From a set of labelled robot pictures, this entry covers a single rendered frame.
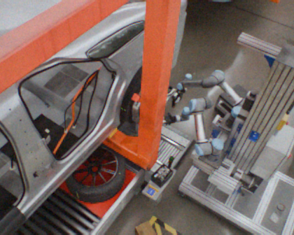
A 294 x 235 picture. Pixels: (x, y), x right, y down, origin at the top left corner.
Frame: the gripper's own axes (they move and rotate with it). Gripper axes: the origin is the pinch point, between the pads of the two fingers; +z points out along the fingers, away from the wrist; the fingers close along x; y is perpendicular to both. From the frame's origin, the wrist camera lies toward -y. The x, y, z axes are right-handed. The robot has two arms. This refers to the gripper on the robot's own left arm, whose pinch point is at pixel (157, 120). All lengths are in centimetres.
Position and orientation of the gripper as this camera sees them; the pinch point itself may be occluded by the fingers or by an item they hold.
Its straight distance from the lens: 332.5
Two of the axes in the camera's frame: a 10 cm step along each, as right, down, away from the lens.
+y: -0.7, 5.7, 8.2
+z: -9.7, 1.5, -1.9
